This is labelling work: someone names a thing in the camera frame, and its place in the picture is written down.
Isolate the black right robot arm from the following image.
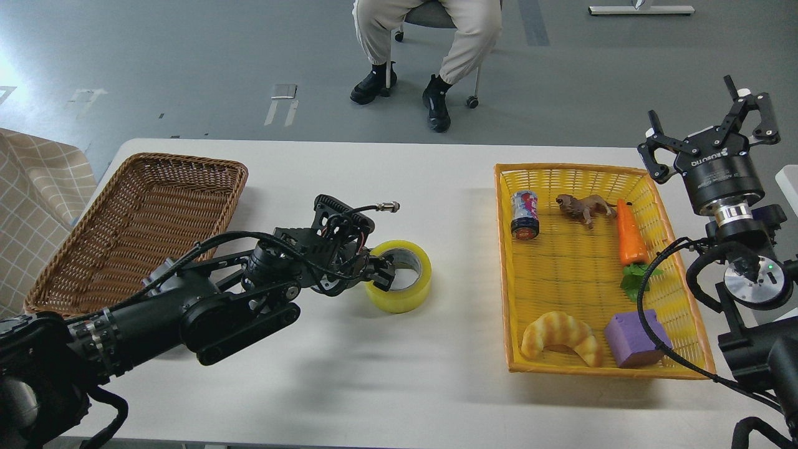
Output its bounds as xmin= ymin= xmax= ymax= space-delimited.
xmin=637 ymin=76 xmax=797 ymax=448

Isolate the yellow plastic basket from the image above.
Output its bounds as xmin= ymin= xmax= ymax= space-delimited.
xmin=495 ymin=163 xmax=702 ymax=380

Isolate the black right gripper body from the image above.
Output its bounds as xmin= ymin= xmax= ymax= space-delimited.
xmin=676 ymin=127 xmax=766 ymax=216

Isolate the yellow tape roll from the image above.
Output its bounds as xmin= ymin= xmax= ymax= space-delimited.
xmin=365 ymin=241 xmax=433 ymax=314

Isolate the purple sponge block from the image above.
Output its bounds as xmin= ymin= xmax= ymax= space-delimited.
xmin=603 ymin=311 xmax=665 ymax=369

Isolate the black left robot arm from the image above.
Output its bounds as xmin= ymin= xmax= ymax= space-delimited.
xmin=1 ymin=195 xmax=400 ymax=448

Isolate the white stand base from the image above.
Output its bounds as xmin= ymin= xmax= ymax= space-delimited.
xmin=588 ymin=4 xmax=696 ymax=16

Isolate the brown toy lion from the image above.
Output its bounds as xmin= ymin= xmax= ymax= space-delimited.
xmin=555 ymin=194 xmax=617 ymax=229

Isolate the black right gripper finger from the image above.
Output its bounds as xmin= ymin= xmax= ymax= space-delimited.
xmin=637 ymin=110 xmax=702 ymax=183
xmin=717 ymin=75 xmax=781 ymax=147

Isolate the toy croissant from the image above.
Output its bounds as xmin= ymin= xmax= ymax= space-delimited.
xmin=521 ymin=311 xmax=603 ymax=367

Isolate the orange toy carrot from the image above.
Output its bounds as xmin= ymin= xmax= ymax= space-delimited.
xmin=616 ymin=198 xmax=651 ymax=303

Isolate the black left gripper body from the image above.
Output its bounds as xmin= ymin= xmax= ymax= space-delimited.
xmin=309 ymin=241 xmax=370 ymax=294

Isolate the seated person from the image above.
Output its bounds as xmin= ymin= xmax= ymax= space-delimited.
xmin=350 ymin=1 xmax=504 ymax=133

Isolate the beige checkered cloth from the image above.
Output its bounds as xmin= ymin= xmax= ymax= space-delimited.
xmin=1 ymin=130 xmax=97 ymax=318

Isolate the small drink can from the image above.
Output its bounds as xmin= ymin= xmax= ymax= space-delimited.
xmin=511 ymin=190 xmax=541 ymax=241

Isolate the brown wicker basket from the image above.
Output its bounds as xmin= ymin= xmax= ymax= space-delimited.
xmin=24 ymin=153 xmax=248 ymax=317

